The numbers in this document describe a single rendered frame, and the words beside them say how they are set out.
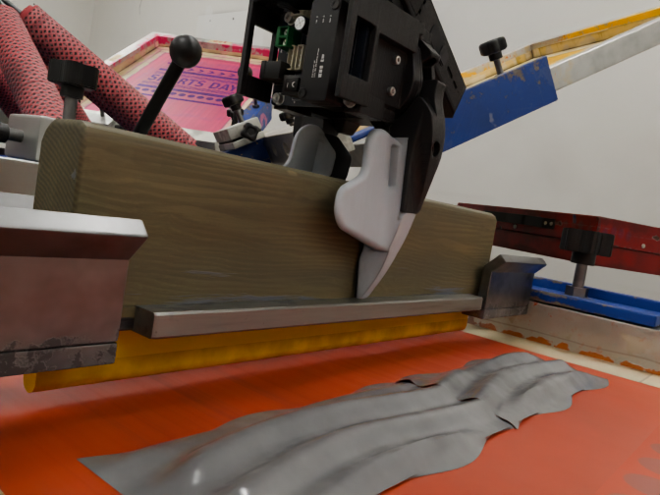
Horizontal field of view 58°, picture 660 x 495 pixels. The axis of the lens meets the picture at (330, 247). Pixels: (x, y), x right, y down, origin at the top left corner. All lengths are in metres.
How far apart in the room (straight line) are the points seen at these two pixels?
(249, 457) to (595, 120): 2.27
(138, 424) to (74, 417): 0.02
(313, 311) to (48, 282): 0.14
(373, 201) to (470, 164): 2.24
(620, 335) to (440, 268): 0.18
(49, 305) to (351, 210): 0.15
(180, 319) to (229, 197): 0.06
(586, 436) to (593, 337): 0.23
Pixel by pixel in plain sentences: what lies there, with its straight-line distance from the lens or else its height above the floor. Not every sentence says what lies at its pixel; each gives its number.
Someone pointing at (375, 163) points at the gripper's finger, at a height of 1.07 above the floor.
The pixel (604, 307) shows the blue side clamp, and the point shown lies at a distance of 0.55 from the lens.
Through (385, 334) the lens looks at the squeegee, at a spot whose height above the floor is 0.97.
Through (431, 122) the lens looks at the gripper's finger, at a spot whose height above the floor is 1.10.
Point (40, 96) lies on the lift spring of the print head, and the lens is 0.79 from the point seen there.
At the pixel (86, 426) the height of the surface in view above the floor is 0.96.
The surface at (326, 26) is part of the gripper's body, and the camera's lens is 0.30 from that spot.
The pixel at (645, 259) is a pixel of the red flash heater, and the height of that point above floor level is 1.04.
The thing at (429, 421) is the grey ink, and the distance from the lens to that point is 0.27.
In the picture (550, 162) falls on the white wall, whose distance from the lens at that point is 2.43.
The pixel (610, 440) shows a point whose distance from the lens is 0.33.
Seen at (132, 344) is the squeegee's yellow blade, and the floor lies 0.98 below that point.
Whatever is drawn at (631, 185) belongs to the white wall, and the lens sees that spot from 2.35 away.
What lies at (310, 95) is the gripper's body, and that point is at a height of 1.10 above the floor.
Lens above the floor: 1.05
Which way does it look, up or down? 4 degrees down
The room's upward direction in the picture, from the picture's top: 9 degrees clockwise
